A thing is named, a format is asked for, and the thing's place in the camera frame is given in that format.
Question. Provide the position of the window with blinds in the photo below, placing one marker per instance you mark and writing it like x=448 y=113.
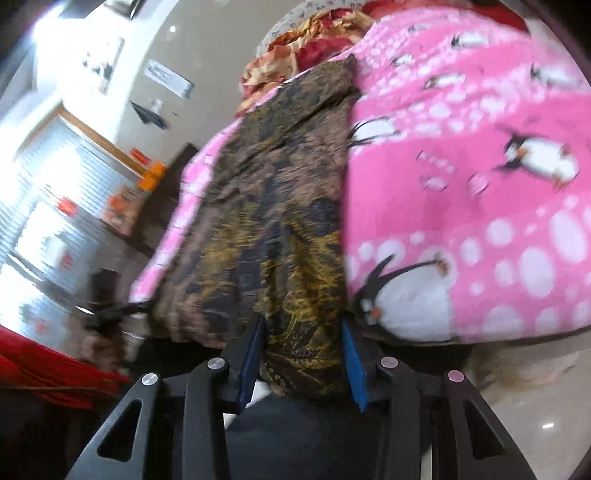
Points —
x=51 y=217

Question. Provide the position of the pink penguin blanket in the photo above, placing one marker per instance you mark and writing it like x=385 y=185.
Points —
x=461 y=138

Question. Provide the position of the person's dark pants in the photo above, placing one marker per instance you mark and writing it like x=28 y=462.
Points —
x=314 y=438

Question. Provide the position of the brown floral batik shirt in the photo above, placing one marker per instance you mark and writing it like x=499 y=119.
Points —
x=268 y=221

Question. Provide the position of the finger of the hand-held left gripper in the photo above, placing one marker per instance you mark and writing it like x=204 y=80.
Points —
x=115 y=314

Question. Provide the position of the red floral quilt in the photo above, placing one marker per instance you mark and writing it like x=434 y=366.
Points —
x=318 y=46

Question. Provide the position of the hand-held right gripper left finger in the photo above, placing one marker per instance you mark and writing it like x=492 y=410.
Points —
x=251 y=364

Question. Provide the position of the red cloth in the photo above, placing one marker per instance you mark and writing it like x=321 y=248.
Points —
x=51 y=369

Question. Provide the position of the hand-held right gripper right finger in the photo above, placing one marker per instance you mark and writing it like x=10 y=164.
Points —
x=354 y=364

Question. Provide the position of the orange box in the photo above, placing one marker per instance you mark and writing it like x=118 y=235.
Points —
x=153 y=176

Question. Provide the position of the white wall poster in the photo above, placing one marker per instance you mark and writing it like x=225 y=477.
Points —
x=168 y=78

